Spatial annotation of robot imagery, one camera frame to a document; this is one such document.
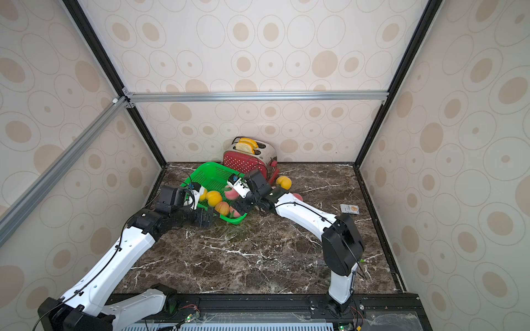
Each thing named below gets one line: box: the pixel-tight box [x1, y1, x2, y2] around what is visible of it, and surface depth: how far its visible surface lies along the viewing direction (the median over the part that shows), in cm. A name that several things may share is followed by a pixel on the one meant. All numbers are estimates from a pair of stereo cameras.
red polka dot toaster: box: [222, 135, 278, 180], surface depth 102 cm
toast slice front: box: [235, 137, 259, 155], surface depth 102 cm
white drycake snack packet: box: [339, 203, 360, 215], surface depth 102 cm
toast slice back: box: [238, 137, 259, 150], surface depth 103 cm
